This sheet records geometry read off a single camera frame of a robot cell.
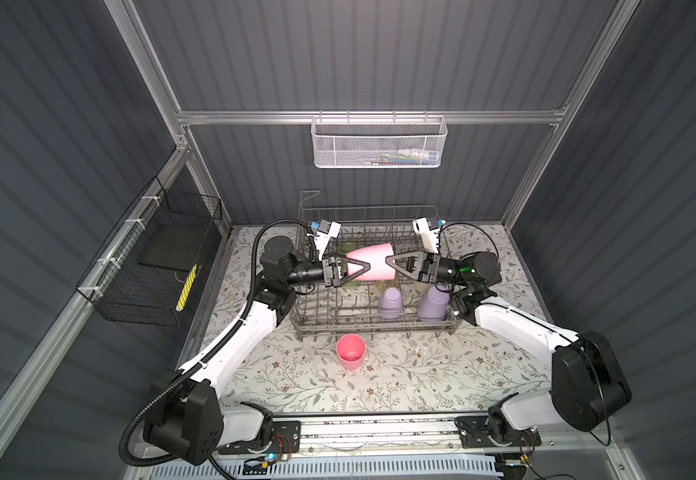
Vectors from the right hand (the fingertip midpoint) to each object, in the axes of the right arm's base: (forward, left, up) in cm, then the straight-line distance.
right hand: (390, 273), depth 62 cm
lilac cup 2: (+5, -13, -21) cm, 25 cm away
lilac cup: (+5, -2, -22) cm, 23 cm away
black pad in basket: (+12, +53, -4) cm, 54 cm away
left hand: (+3, +4, -2) cm, 5 cm away
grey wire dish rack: (+9, +9, -31) cm, 33 cm away
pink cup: (-3, +10, -34) cm, 36 cm away
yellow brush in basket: (+1, +48, -7) cm, 48 cm away
